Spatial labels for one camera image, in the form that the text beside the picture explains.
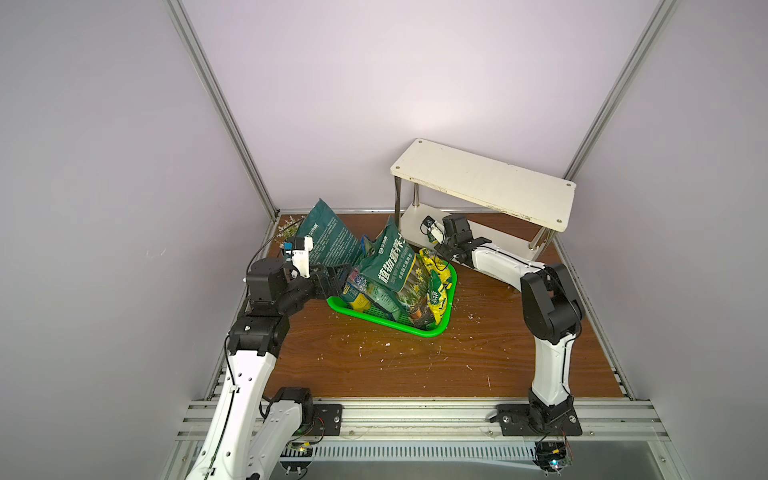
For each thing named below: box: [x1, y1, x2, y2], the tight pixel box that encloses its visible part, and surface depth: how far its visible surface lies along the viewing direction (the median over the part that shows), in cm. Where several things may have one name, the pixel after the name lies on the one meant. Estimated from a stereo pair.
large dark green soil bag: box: [295, 198, 362, 267], surface depth 86 cm
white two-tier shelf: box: [390, 138, 576, 260], surface depth 85 cm
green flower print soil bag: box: [358, 216, 434, 331], surface depth 82 cm
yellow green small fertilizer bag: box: [419, 247, 452, 324], surface depth 83 cm
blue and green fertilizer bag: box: [340, 268, 402, 315], surface depth 85 cm
